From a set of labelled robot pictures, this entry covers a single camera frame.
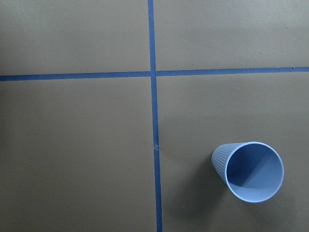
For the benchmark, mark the blue ribbed plastic cup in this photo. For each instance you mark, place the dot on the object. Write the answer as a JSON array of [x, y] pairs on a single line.
[[253, 171]]

